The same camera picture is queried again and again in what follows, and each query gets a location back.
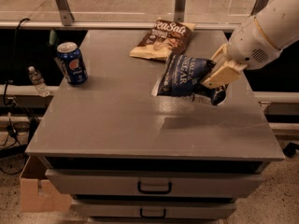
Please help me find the clear plastic water bottle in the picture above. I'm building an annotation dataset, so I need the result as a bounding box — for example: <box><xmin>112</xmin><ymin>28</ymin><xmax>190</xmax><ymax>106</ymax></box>
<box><xmin>28</xmin><ymin>66</ymin><xmax>50</xmax><ymax>97</ymax></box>

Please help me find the upper grey drawer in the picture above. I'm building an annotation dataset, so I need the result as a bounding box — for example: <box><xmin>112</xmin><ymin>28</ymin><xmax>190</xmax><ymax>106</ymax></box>
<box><xmin>46</xmin><ymin>169</ymin><xmax>263</xmax><ymax>199</ymax></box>

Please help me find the green topped dark bottle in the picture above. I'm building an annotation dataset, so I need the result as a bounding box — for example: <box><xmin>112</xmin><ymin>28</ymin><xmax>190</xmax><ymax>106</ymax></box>
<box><xmin>47</xmin><ymin>29</ymin><xmax>59</xmax><ymax>58</ymax></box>

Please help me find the blue kettle chip bag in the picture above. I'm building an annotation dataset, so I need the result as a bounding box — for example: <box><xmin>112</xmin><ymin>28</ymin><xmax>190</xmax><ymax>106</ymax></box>
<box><xmin>151</xmin><ymin>53</ymin><xmax>227</xmax><ymax>106</ymax></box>

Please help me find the brown sea salt chip bag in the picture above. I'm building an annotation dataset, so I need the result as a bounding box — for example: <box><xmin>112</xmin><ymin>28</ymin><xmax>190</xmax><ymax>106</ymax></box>
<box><xmin>130</xmin><ymin>19</ymin><xmax>196</xmax><ymax>61</ymax></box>

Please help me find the grey drawer cabinet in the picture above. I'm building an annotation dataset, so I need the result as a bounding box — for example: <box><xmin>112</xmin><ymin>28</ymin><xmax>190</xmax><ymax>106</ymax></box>
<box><xmin>27</xmin><ymin>30</ymin><xmax>283</xmax><ymax>224</ymax></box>

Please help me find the blue pepsi can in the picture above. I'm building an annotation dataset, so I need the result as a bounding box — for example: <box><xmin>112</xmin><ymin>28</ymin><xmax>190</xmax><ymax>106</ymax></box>
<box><xmin>57</xmin><ymin>42</ymin><xmax>88</xmax><ymax>85</ymax></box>

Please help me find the lower grey drawer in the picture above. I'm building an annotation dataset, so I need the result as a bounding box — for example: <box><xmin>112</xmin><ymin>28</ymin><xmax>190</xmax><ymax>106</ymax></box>
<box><xmin>72</xmin><ymin>200</ymin><xmax>236</xmax><ymax>219</ymax></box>

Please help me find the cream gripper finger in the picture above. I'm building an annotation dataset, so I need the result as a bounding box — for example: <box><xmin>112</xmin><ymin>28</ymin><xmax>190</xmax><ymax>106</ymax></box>
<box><xmin>201</xmin><ymin>67</ymin><xmax>241</xmax><ymax>89</ymax></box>
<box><xmin>210</xmin><ymin>53</ymin><xmax>225</xmax><ymax>74</ymax></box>

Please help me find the right metal bracket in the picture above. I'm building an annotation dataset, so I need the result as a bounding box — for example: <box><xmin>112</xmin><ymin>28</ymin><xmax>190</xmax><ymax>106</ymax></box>
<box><xmin>250</xmin><ymin>0</ymin><xmax>275</xmax><ymax>17</ymax></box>

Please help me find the metal bracket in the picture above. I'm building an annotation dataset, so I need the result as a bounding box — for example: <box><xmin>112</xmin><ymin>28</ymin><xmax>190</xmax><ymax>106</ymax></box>
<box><xmin>55</xmin><ymin>0</ymin><xmax>75</xmax><ymax>26</ymax></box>
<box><xmin>174</xmin><ymin>0</ymin><xmax>186</xmax><ymax>22</ymax></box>
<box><xmin>250</xmin><ymin>0</ymin><xmax>275</xmax><ymax>17</ymax></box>

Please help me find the black cable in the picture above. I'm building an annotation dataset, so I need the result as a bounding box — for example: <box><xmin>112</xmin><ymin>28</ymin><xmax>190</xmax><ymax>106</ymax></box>
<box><xmin>0</xmin><ymin>18</ymin><xmax>40</xmax><ymax>175</ymax></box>

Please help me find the grey drawer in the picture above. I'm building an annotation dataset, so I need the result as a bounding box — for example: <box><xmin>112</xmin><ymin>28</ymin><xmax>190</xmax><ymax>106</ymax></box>
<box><xmin>72</xmin><ymin>200</ymin><xmax>236</xmax><ymax>219</ymax></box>
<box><xmin>46</xmin><ymin>169</ymin><xmax>263</xmax><ymax>199</ymax></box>

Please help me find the left metal bracket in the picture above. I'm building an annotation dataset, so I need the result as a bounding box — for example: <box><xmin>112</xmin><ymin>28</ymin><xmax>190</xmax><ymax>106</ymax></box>
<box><xmin>55</xmin><ymin>0</ymin><xmax>75</xmax><ymax>26</ymax></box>

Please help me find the cardboard box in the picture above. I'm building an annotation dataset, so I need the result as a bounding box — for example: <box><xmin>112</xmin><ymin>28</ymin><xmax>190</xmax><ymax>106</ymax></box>
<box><xmin>20</xmin><ymin>157</ymin><xmax>71</xmax><ymax>213</ymax></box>

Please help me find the middle metal bracket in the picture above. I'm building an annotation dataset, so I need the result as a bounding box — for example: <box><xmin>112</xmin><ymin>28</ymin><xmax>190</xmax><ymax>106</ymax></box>
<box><xmin>174</xmin><ymin>0</ymin><xmax>186</xmax><ymax>22</ymax></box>

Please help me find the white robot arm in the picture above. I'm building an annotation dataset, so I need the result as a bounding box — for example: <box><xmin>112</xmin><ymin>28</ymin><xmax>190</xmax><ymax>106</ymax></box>
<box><xmin>200</xmin><ymin>0</ymin><xmax>299</xmax><ymax>89</ymax></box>

